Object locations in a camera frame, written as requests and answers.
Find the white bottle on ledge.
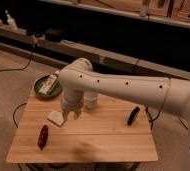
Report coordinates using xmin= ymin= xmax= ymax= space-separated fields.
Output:
xmin=5 ymin=11 xmax=18 ymax=31

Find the black floor cable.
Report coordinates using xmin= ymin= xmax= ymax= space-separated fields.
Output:
xmin=0 ymin=44 xmax=36 ymax=76

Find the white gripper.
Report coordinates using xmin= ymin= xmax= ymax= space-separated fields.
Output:
xmin=60 ymin=97 xmax=83 ymax=121

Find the green round plate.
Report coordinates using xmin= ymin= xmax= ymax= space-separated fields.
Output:
xmin=34 ymin=74 xmax=62 ymax=99

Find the dark red pocket knife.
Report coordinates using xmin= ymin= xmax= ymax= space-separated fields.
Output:
xmin=38 ymin=125 xmax=48 ymax=149

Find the white sponge block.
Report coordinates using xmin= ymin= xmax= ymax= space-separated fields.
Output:
xmin=47 ymin=111 xmax=65 ymax=127

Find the black cable by table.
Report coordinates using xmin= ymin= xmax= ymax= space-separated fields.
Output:
xmin=12 ymin=101 xmax=28 ymax=129

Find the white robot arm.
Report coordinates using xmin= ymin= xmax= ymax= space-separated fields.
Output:
xmin=58 ymin=58 xmax=190 ymax=171

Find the black device on ledge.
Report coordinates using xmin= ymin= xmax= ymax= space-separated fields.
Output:
xmin=45 ymin=29 xmax=64 ymax=42

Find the clear plastic cup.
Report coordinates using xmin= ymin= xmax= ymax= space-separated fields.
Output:
xmin=84 ymin=92 xmax=98 ymax=109

